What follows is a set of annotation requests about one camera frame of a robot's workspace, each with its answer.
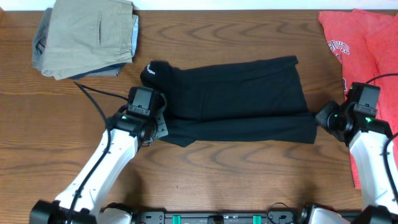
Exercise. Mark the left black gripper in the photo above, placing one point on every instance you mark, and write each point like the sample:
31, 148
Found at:
161, 127

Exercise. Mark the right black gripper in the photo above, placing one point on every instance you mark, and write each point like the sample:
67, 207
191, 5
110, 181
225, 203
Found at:
322, 116

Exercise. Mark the black polo shirt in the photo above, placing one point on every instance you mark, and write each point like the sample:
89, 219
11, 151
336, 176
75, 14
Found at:
250, 101

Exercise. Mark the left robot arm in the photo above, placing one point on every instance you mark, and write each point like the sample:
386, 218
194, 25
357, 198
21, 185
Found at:
134, 124

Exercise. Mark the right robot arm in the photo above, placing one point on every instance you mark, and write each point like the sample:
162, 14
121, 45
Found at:
369, 141

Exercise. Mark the folded dark blue garment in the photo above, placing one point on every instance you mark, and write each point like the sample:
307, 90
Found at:
109, 71

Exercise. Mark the red printed t-shirt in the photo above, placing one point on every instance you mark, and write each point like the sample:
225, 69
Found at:
365, 43

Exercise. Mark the folded light blue garment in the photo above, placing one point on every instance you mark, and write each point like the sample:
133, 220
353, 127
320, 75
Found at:
134, 36

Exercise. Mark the folded khaki trousers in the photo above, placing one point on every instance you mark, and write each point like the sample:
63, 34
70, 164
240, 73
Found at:
86, 35

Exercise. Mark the folded grey garment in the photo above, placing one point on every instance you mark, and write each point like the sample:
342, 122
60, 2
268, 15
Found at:
40, 39

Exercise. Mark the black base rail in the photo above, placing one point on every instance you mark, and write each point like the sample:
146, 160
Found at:
273, 216

